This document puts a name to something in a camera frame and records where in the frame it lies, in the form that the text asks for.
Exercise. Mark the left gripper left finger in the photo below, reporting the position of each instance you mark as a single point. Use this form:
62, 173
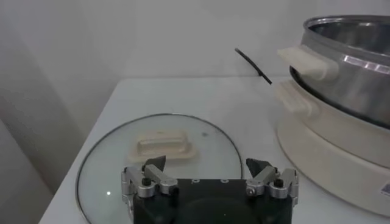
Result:
152, 179

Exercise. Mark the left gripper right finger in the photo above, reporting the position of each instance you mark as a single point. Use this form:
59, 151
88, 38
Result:
271, 181

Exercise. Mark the round glass pot lid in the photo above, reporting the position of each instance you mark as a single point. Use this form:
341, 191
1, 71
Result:
100, 170

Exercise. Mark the stainless steel steamer basket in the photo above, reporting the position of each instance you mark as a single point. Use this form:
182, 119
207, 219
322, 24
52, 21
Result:
350, 82

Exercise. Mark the cream electric cooker base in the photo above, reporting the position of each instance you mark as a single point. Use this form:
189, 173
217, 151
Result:
329, 164

